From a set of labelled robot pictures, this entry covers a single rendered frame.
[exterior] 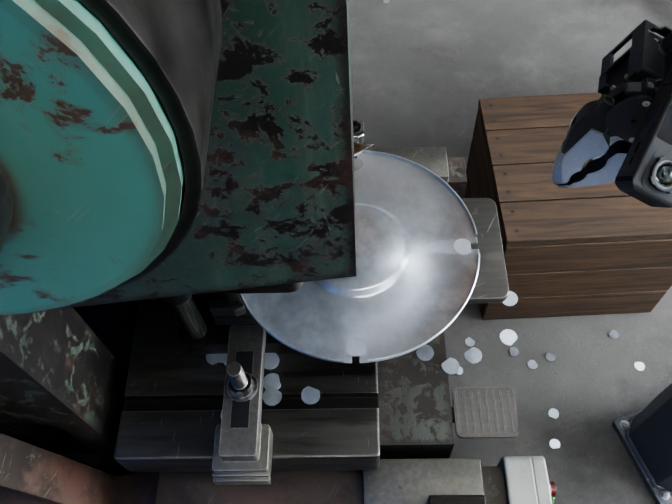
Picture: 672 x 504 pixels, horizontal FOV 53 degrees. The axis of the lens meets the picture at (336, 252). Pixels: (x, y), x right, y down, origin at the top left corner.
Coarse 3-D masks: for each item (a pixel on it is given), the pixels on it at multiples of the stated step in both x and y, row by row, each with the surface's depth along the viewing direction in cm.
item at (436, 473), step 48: (0, 480) 68; (48, 480) 74; (96, 480) 82; (144, 480) 83; (192, 480) 82; (288, 480) 81; (336, 480) 81; (384, 480) 79; (432, 480) 78; (480, 480) 78
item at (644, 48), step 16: (640, 32) 55; (656, 32) 56; (640, 48) 54; (656, 48) 54; (608, 64) 58; (624, 64) 57; (640, 64) 53; (656, 64) 54; (608, 80) 58; (624, 80) 56; (640, 80) 53; (656, 80) 53; (624, 96) 54; (640, 96) 52; (608, 112) 55; (624, 112) 54; (640, 112) 54; (608, 128) 56; (624, 128) 55
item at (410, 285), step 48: (384, 192) 83; (432, 192) 83; (384, 240) 79; (432, 240) 79; (336, 288) 76; (384, 288) 76; (432, 288) 76; (288, 336) 73; (336, 336) 73; (384, 336) 73; (432, 336) 72
